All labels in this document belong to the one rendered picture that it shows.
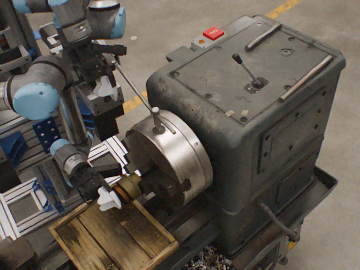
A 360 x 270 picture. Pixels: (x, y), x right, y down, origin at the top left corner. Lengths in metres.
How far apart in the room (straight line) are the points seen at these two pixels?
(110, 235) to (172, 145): 0.43
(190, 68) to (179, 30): 2.54
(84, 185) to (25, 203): 1.24
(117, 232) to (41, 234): 0.98
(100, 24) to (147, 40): 2.34
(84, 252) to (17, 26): 0.89
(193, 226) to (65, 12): 0.82
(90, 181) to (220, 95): 0.50
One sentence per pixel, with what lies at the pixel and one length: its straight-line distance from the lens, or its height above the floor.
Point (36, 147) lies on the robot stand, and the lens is 1.82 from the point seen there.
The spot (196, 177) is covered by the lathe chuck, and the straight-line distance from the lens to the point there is 1.28.
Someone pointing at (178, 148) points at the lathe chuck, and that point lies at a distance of 1.24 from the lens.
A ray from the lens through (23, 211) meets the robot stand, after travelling 2.54.
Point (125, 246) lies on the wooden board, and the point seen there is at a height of 0.88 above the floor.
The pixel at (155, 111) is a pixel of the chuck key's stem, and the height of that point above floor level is 1.32.
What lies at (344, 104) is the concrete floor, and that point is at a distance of 3.27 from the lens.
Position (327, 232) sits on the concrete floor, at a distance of 2.55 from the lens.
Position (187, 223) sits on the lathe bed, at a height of 0.86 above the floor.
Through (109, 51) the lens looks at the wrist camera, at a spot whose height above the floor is 1.45.
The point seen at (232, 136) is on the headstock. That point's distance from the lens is 1.23.
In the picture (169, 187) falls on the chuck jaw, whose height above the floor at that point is 1.13.
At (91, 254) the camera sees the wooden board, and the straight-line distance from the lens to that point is 1.47.
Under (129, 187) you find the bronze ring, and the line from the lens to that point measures 1.31.
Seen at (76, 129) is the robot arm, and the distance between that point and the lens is 1.53.
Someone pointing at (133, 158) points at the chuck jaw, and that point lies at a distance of 1.33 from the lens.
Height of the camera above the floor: 2.15
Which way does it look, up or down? 47 degrees down
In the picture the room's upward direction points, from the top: 6 degrees counter-clockwise
